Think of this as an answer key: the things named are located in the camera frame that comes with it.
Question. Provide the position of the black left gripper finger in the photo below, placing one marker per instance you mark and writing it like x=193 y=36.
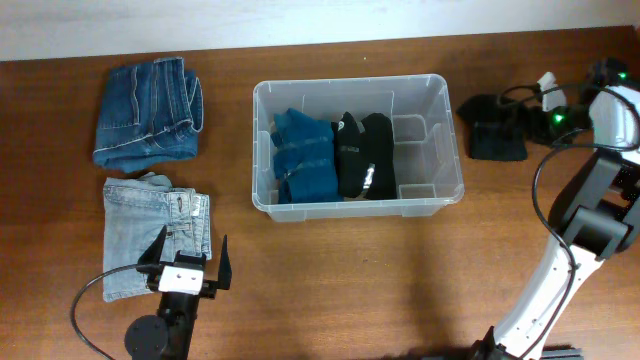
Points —
x=150 y=260
x=223 y=282

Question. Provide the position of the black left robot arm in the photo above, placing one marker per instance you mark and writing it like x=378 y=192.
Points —
x=167 y=334

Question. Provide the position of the light blue folded jeans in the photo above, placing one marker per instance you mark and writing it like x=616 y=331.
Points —
x=137 y=210

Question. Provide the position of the clear plastic storage bin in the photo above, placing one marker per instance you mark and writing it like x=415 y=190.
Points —
x=426 y=158

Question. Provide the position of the black garment with logo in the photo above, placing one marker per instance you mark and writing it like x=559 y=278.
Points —
x=364 y=155

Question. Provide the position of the small black garment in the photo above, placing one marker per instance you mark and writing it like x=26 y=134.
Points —
x=494 y=134

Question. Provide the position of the dark blue folded jeans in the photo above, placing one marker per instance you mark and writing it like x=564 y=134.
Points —
x=150 y=113

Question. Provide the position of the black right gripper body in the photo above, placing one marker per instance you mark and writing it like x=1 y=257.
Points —
x=548 y=126

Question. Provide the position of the blue garment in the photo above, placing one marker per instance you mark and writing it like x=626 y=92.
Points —
x=304 y=162

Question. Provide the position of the grey right arm base rail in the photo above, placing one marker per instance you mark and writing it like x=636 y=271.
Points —
x=562 y=354

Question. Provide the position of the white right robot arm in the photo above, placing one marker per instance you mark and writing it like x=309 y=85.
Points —
x=595 y=217

